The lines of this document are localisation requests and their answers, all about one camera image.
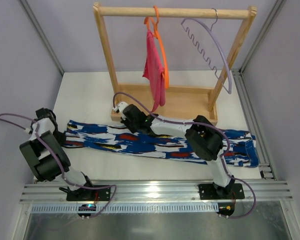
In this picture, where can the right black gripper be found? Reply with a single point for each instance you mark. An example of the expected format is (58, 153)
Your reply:
(129, 121)

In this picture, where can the blue white patterned trousers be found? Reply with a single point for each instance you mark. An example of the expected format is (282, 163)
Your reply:
(240, 149)

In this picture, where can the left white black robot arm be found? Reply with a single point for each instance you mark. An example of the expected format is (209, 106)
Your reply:
(45, 156)

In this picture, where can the slotted grey cable duct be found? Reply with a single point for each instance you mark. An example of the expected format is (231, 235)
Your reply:
(130, 208)

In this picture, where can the aluminium front rail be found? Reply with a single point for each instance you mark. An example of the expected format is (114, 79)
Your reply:
(156, 191)

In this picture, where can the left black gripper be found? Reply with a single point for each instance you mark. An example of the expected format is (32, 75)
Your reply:
(59, 136)

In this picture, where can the wooden clothes rack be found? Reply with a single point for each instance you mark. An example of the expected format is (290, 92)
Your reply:
(207, 97)

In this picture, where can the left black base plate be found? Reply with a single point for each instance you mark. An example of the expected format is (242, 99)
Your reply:
(82, 194)

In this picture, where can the left black connector board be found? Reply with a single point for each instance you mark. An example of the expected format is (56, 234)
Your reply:
(86, 210)

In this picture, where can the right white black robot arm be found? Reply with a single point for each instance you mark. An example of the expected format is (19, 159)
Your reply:
(204, 139)

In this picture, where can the pink garment on hanger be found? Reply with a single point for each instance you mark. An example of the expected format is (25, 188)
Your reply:
(153, 71)

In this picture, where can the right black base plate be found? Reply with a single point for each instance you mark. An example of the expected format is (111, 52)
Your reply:
(209, 191)

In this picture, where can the right aluminium side rail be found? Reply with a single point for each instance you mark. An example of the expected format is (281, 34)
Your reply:
(265, 166)

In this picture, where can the right black connector board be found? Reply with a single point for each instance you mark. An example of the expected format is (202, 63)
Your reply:
(225, 210)

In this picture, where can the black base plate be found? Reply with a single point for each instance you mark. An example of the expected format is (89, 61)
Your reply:
(209, 191)
(82, 194)

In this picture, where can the black connector board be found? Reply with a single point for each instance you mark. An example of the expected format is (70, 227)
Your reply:
(86, 210)
(225, 210)

